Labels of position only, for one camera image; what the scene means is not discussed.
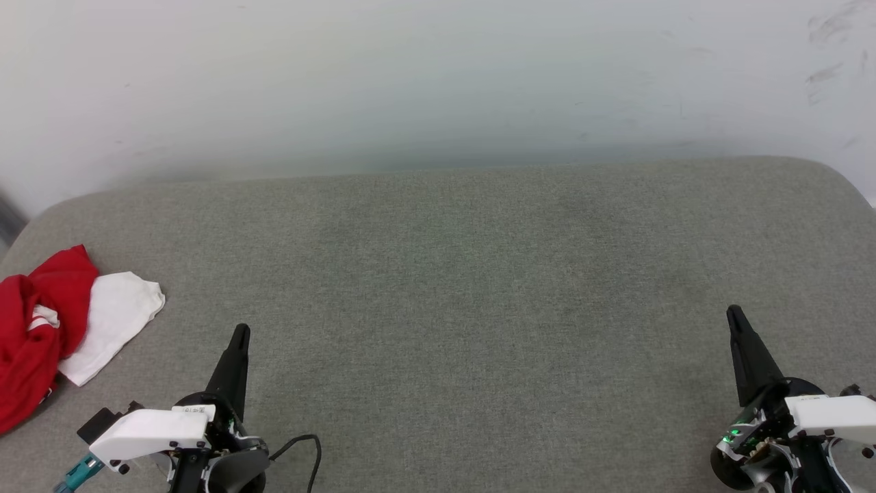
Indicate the red and white jersey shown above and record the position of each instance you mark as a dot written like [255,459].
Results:
[41,322]

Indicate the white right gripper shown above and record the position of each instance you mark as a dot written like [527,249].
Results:
[835,416]

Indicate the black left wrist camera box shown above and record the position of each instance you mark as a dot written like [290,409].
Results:
[102,423]

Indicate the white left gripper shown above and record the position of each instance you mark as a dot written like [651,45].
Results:
[150,431]

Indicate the teal left camera connector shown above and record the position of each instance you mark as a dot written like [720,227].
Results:
[79,472]

